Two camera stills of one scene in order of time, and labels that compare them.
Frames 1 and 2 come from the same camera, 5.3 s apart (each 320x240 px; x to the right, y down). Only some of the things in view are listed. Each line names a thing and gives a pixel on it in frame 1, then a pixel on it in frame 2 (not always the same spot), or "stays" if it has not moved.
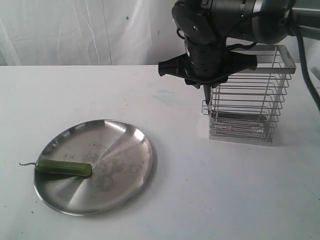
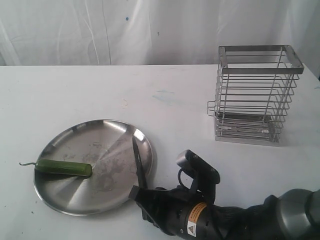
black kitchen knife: x=207 y=89 -> x=141 y=171
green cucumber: x=62 y=167 stays
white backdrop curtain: x=99 y=33 stays
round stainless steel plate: x=122 y=160 stays
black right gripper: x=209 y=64 -> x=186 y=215
